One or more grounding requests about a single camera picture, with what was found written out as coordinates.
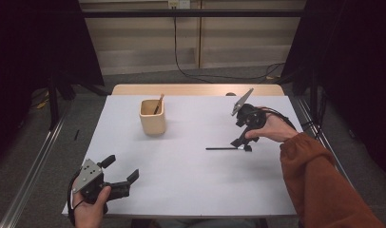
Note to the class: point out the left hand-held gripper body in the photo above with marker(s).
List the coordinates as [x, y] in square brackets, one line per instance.
[89, 180]

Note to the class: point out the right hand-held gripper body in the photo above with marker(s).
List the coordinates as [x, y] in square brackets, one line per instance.
[251, 117]

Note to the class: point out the black makeup brush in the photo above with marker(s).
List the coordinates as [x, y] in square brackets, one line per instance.
[222, 148]

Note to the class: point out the beige square cup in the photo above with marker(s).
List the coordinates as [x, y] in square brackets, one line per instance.
[153, 123]

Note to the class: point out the person's right hand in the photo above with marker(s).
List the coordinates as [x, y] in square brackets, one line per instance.
[276, 129]

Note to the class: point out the person's left hand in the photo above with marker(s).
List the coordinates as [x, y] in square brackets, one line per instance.
[88, 215]

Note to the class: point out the white table cover sheet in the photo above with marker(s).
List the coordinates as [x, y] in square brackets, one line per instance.
[188, 186]

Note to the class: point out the wooden table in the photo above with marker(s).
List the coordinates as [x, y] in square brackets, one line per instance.
[181, 89]

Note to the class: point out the black curtain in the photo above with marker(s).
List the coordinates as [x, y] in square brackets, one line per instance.
[29, 47]
[356, 63]

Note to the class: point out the aluminium floor rail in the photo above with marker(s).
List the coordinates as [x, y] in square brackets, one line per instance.
[308, 118]
[32, 171]

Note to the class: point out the black stand post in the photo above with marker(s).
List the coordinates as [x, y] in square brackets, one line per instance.
[53, 107]
[314, 95]

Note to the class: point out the black horizontal frame bar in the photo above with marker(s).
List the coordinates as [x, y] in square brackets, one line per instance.
[213, 13]

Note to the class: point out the white wall outlet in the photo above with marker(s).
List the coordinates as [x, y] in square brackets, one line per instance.
[179, 3]

